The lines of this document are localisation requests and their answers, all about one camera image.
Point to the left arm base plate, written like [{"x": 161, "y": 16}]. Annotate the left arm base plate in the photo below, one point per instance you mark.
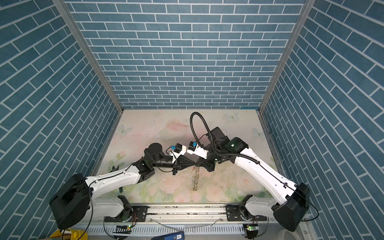
[{"x": 135, "y": 214}]

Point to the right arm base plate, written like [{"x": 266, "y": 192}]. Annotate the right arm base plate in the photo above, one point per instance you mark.
[{"x": 237, "y": 212}]

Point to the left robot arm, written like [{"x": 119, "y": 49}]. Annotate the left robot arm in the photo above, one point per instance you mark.
[{"x": 77, "y": 198}]

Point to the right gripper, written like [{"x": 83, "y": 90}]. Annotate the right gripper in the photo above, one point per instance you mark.
[{"x": 205, "y": 162}]

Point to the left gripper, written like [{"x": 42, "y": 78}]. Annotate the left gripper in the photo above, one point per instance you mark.
[{"x": 177, "y": 166}]

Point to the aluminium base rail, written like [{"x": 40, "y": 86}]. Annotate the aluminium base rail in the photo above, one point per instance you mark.
[{"x": 157, "y": 219}]

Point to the white tape roll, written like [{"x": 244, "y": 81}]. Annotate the white tape roll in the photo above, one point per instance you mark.
[{"x": 287, "y": 235}]

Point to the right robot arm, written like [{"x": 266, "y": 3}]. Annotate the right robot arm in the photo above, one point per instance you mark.
[{"x": 291, "y": 201}]

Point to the yellow tape dispenser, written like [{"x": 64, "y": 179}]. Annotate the yellow tape dispenser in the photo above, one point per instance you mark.
[{"x": 69, "y": 234}]

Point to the blue stapler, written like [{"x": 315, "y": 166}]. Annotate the blue stapler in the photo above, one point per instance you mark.
[{"x": 171, "y": 236}]

